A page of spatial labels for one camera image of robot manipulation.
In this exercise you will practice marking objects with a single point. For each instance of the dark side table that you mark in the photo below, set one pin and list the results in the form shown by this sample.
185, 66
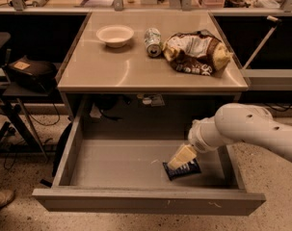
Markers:
29, 134

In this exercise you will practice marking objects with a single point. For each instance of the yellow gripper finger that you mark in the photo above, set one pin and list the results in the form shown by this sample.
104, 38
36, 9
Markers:
183, 155

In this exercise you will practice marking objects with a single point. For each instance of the crumpled brown chip bag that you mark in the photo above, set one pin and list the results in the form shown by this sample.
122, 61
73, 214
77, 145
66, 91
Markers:
198, 53

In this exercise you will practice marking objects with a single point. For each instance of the open grey top drawer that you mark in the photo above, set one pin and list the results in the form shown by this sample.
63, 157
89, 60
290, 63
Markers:
115, 164

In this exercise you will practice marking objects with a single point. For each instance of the grey counter cabinet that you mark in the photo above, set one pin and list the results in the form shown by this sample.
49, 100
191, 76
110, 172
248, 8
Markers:
107, 88

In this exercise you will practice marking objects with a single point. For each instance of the white paper bowl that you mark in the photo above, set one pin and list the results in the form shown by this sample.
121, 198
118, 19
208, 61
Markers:
115, 36

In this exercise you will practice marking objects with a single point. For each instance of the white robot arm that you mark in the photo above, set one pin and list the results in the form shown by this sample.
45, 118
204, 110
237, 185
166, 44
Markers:
234, 123

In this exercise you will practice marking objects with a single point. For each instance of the tan shoe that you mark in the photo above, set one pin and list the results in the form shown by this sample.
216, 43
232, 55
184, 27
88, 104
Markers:
6, 197

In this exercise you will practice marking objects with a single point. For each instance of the dark blue rxbar wrapper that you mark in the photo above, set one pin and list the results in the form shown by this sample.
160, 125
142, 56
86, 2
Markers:
190, 168

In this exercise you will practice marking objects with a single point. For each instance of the crushed green soda can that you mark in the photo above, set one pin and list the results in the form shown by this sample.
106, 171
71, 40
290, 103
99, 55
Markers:
152, 40

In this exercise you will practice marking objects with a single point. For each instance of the grey stick with handle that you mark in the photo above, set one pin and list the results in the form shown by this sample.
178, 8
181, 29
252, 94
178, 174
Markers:
275, 23

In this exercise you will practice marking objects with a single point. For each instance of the black bag with label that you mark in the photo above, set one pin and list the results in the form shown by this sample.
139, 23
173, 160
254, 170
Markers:
38, 76

